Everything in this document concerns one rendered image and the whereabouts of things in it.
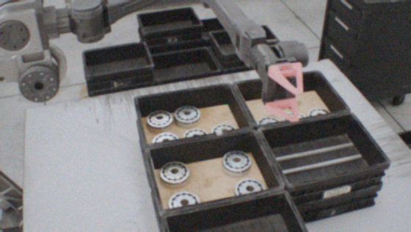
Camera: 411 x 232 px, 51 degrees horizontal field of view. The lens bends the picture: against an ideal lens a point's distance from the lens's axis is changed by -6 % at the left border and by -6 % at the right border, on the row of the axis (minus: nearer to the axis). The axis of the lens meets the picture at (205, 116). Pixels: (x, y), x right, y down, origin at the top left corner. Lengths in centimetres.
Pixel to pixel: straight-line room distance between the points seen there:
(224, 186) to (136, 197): 35
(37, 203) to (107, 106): 62
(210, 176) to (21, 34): 80
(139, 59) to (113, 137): 99
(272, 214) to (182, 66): 169
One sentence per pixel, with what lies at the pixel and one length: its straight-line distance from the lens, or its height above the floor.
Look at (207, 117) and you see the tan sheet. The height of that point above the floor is 83.
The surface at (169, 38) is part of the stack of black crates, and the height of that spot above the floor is 53.
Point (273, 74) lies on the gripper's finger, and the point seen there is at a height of 150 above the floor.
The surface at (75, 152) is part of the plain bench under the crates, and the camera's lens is 195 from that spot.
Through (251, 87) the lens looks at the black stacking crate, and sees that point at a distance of 190.
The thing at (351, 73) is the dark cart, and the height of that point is 39.
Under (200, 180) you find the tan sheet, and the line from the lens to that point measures 159.
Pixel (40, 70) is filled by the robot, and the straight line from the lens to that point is 156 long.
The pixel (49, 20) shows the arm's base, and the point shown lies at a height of 147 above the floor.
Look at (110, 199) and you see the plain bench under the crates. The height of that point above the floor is 70.
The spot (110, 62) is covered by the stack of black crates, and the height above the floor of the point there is 49.
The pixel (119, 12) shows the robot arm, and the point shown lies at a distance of 125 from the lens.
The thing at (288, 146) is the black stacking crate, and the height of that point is 83.
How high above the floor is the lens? 199
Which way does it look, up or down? 39 degrees down
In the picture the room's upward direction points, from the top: straight up
